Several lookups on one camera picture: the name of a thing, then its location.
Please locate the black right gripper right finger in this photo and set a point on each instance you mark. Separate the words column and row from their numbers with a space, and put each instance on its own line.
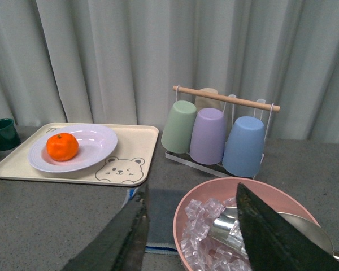
column 272, row 243

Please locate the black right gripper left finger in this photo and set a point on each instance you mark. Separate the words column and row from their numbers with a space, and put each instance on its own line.
column 121, row 244

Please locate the white round plate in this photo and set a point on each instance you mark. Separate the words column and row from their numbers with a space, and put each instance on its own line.
column 95, row 143

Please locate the orange mandarin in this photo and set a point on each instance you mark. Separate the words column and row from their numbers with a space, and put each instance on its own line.
column 62, row 146

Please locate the blue cloth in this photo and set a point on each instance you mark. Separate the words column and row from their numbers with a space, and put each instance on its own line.
column 152, row 247

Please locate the pink bowl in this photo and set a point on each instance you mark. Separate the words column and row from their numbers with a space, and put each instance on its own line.
column 224, row 188

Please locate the metal ice scoop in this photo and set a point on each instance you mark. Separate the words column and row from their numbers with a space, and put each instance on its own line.
column 226, row 230

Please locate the grey cloth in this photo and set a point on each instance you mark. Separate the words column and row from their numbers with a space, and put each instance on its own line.
column 162, row 208

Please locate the clear ice cubes pile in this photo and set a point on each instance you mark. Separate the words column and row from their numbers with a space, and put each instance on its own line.
column 201, row 251

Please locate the beige bear serving tray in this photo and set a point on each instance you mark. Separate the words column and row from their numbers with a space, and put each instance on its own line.
column 128, row 165

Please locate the blue cup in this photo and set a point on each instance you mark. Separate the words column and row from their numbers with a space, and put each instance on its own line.
column 244, row 148

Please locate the purple cup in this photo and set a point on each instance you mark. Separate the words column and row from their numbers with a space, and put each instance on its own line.
column 208, row 137

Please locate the green cup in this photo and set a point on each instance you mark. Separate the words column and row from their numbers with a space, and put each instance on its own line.
column 178, row 129

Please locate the beige cup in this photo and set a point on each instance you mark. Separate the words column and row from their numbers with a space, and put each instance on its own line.
column 202, row 102

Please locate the dark green mug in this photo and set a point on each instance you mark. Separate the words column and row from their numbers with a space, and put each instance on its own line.
column 9, row 137

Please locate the grey curtain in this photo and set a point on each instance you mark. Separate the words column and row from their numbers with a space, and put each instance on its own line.
column 116, row 62

